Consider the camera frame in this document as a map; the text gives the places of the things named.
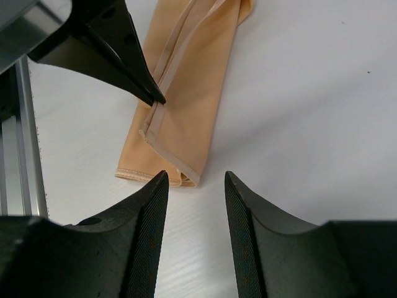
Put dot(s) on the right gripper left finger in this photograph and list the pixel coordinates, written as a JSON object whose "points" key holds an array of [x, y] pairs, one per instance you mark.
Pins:
{"points": [[114, 253]]}

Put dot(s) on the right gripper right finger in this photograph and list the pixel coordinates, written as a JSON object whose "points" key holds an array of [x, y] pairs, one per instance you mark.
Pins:
{"points": [[276, 254]]}

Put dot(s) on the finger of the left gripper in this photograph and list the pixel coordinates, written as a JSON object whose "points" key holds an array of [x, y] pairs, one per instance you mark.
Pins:
{"points": [[63, 50], [106, 28]]}

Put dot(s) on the orange cloth napkin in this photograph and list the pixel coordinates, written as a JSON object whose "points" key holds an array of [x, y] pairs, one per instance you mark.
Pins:
{"points": [[187, 49]]}

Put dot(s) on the aluminium front rail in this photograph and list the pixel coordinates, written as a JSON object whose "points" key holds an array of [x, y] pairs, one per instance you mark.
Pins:
{"points": [[24, 25]]}

